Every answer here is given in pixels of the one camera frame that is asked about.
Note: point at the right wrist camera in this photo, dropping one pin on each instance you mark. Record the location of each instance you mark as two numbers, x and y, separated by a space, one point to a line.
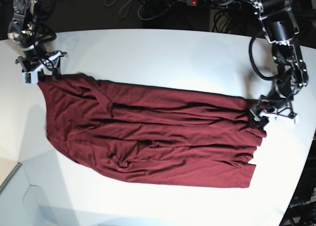
30 77

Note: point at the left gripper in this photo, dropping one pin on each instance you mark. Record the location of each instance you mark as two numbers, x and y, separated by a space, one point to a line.
277 104

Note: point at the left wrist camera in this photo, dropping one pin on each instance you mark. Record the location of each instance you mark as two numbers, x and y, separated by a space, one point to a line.
295 119

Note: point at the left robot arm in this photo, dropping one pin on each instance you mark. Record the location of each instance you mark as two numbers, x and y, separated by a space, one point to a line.
280 28

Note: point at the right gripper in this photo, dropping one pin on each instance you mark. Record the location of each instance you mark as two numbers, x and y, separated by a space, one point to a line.
37 58

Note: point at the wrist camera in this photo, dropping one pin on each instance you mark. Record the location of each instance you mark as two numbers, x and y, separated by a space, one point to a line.
30 77
295 119

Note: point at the dark red t-shirt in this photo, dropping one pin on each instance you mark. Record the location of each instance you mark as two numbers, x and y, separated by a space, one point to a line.
155 135

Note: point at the black power strip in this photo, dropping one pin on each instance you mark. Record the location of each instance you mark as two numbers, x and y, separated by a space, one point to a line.
213 4

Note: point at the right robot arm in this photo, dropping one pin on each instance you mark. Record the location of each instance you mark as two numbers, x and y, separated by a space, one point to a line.
29 31

